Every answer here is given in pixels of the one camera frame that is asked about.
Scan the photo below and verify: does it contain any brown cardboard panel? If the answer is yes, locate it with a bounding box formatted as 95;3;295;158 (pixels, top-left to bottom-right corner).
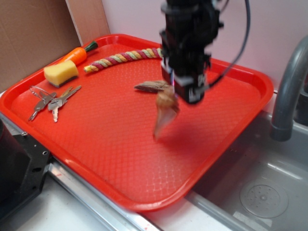
0;0;110;91

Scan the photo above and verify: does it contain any silver key middle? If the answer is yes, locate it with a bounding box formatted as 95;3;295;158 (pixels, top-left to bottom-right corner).
48;99;63;123

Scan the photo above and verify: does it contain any multicolour twisted rope toy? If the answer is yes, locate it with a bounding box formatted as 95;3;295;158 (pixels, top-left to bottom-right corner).
83;48;163;73

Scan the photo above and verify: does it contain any silver key long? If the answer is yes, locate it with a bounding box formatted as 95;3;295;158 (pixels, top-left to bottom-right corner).
58;85;81;102

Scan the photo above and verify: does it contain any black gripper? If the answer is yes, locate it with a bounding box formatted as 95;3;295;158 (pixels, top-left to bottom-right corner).
160;0;223;104

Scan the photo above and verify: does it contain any orange toy carrot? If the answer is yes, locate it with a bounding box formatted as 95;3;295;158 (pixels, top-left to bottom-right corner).
58;41;99;65

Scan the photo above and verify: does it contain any black cable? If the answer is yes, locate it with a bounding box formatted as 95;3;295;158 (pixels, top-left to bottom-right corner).
207;0;251;88

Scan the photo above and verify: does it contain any yellow sponge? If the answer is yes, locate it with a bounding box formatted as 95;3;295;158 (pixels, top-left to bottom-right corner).
43;60;79;88

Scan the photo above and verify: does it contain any grey faucet spout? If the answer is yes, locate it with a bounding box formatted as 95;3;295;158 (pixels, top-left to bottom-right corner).
270;36;308;141

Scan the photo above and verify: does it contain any wire key ring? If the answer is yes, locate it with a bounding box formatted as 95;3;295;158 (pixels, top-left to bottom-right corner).
29;85;56;99

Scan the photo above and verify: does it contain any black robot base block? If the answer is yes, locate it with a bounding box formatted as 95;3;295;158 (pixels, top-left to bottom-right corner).
0;121;50;220

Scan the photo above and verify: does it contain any grey sink basin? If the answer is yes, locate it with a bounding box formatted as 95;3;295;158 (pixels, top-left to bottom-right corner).
186;113;308;231

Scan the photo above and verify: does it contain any silver key left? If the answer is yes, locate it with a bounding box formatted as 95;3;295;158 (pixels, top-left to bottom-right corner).
28;91;56;121

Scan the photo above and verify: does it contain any red plastic tray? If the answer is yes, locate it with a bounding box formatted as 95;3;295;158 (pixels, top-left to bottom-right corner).
0;34;275;213

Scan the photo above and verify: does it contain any brown bark piece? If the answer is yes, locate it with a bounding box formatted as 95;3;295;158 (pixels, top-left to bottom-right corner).
134;80;169;93

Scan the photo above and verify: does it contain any brown spiral seashell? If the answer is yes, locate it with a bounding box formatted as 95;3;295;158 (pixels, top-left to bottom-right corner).
153;86;180;140

